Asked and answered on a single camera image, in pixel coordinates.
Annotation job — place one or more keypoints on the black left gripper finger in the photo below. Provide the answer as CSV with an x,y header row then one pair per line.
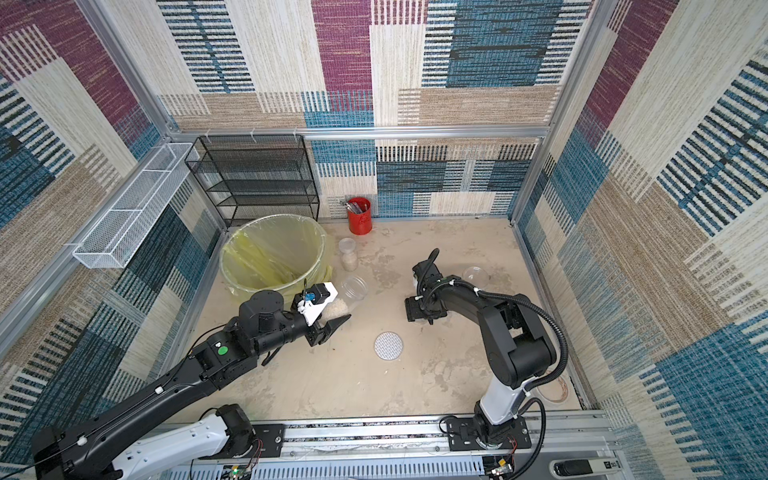
x,y
330,328
316,294

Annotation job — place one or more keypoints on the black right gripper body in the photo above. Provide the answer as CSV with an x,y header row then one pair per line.
x,y
417,307

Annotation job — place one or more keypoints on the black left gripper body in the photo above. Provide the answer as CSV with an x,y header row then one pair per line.
x,y
314,334

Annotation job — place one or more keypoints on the medium plastic jar with rice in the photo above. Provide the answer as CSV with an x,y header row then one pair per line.
x,y
352,291

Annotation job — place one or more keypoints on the patterned white jar lid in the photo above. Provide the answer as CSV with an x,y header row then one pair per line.
x,y
388,346

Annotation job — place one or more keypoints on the grey bin with yellow bag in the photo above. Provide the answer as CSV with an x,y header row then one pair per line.
x,y
281,252

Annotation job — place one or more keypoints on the clear medium jar lid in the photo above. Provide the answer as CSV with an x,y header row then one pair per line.
x,y
477,276

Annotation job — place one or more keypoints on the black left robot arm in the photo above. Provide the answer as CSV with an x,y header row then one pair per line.
x,y
118,443

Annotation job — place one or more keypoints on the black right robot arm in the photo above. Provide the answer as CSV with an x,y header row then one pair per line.
x,y
524,346

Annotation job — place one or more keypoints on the small plastic jar with rice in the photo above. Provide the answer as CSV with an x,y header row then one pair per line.
x,y
348,249

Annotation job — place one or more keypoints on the red cup with utensils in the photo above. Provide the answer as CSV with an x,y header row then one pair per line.
x,y
359,214

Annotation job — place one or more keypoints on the roll of tape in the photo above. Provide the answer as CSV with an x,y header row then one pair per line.
x,y
555,392

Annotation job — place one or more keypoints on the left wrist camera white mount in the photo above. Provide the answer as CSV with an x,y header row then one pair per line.
x,y
311,313

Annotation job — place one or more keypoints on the black wire shelf rack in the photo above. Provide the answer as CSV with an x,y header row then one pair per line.
x,y
247,177

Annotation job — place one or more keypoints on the aluminium mounting rail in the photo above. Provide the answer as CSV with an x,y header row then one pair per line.
x,y
410,447

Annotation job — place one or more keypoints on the white mesh wall basket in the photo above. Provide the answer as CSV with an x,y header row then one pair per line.
x,y
114,240

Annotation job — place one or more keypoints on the black device on rail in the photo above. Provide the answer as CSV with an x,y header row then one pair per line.
x,y
580,468

